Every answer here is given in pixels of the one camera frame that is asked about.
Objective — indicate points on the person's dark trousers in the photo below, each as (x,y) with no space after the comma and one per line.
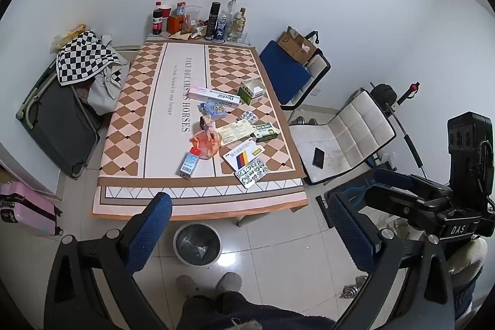
(239,314)

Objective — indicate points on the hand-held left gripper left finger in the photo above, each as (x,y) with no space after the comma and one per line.
(149,229)

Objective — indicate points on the blue cartoon tissue packet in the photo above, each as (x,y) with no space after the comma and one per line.
(212,109)

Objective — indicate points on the tall clear glass bottle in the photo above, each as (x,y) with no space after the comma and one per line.
(232,9)

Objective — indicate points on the beige medicine box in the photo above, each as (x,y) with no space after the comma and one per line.
(234,133)

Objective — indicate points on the checkered orange brown tablecloth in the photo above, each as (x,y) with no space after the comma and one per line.
(154,121)

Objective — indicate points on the black white checkered cloth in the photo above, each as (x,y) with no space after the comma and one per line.
(85,57)

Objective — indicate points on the blue chair with black frame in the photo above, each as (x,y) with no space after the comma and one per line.
(282,71)

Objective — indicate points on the black exercise machine red knob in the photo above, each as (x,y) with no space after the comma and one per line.
(383,92)

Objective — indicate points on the small pill blister pack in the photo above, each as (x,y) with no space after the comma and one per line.
(247,117)

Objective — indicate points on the white round trash bin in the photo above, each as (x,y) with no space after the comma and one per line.
(177,237)

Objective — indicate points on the gold cap glass bottle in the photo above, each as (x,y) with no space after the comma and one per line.
(242,20)

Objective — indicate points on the open green white carton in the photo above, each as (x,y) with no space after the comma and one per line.
(247,95)

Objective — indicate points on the short clear glass bottle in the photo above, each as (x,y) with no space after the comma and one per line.
(234,29)

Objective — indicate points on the green medicine box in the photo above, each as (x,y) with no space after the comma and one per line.
(265,131)

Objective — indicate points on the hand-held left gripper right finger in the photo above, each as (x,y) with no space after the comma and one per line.
(350,233)

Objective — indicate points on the brown snack packet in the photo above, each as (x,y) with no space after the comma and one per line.
(181,35)

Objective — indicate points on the large pill blister pack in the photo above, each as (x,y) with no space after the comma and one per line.
(251,172)

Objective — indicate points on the white box with striped print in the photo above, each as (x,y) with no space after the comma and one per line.
(243,156)

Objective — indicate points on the dark grey suitcase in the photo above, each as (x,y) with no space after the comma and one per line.
(58,129)

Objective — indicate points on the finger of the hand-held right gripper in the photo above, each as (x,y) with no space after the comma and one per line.
(398,180)
(390,200)

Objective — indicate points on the blue white can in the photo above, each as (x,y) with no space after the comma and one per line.
(221,30)

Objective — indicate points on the person's right grey slipper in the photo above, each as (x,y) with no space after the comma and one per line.
(228,281)

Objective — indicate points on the black spray can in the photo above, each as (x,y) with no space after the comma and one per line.
(214,20)

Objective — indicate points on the clear plastic container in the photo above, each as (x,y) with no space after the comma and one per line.
(192,17)

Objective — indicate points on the yellow plastic bag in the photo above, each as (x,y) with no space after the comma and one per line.
(69,34)

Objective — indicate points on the black smartphone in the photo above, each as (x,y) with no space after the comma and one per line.
(319,157)

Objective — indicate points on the small dark packet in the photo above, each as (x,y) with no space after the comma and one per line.
(204,120)

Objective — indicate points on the person's right forearm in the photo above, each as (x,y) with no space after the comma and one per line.
(470,256)

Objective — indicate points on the orange plastic bag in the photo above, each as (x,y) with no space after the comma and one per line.
(205,144)

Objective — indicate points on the small blue white box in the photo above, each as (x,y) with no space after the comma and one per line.
(188,164)

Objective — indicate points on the red paper cup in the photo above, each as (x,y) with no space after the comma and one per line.
(165,12)

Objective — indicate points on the dark cola bottle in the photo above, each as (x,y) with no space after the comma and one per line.
(156,24)

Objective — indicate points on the pink white toothpaste box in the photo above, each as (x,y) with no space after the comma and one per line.
(210,95)

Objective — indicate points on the brown cardboard box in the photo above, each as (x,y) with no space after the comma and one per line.
(294,44)

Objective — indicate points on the white grey cloth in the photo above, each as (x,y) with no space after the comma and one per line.
(104,90)

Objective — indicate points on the pink suitcase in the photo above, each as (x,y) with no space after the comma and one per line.
(21,206)

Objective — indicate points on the white padded chair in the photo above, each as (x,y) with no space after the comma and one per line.
(359,121)

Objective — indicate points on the clear bin liner bag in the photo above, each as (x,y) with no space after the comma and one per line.
(197,245)

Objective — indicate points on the chrome dumbbell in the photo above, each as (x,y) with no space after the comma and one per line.
(303,120)
(354,289)

